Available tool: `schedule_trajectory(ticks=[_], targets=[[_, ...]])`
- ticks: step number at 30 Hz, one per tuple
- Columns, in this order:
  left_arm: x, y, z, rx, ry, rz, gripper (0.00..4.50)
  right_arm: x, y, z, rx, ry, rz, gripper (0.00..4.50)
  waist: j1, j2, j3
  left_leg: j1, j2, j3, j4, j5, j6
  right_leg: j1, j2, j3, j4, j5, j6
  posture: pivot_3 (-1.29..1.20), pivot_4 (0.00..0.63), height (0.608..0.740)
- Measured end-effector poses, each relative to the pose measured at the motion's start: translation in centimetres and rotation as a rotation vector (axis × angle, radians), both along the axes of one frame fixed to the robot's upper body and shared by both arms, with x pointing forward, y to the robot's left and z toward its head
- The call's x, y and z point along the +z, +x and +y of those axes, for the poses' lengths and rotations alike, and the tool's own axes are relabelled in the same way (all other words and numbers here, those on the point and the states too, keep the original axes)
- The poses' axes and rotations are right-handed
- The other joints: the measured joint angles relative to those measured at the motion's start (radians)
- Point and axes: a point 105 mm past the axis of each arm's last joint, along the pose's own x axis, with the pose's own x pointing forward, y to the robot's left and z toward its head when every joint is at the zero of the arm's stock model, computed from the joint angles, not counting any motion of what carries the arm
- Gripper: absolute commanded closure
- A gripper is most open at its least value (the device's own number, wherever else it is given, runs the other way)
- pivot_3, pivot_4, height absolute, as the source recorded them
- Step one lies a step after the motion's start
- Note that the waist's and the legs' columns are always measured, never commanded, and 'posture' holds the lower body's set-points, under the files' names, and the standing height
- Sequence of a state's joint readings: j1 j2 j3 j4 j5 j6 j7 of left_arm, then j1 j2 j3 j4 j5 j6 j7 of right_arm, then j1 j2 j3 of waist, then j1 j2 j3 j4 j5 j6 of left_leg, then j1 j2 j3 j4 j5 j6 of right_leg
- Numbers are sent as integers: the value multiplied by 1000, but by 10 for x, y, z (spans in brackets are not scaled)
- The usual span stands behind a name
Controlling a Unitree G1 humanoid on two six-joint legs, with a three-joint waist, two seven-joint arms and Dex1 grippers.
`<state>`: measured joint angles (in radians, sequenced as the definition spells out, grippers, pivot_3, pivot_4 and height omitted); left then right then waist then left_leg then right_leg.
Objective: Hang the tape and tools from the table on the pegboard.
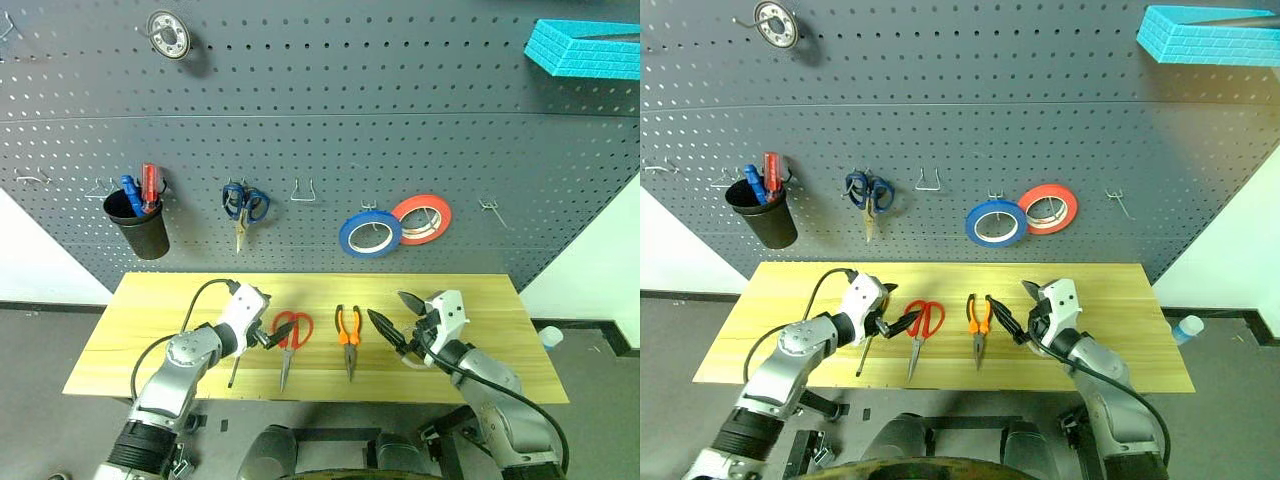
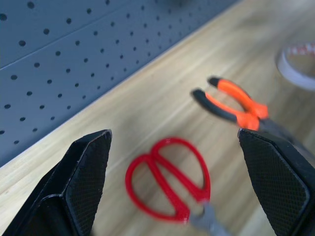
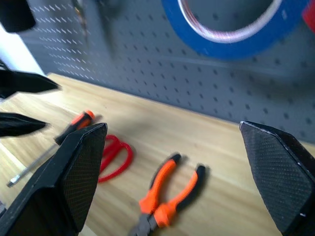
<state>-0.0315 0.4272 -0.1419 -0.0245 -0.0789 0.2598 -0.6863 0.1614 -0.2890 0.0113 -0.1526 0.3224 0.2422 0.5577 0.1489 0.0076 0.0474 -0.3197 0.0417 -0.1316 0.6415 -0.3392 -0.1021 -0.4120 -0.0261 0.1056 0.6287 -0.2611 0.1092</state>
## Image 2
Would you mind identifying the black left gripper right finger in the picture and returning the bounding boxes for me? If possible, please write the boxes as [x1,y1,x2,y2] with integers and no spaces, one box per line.
[237,128,315,236]

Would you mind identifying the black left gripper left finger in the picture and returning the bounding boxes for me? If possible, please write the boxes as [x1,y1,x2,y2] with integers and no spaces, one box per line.
[0,129,113,236]

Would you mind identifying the white tape roll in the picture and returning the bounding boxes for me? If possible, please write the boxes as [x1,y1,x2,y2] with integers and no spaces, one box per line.
[275,41,315,90]

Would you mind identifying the grey pegboard panel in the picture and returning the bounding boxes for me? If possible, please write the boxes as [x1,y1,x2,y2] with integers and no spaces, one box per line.
[0,0,243,169]

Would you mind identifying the orange black pliers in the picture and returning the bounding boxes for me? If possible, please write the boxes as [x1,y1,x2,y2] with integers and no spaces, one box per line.
[190,76,296,146]

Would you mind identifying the red handled scissors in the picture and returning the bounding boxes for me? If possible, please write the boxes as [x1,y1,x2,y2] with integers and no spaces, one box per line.
[125,137,234,236]

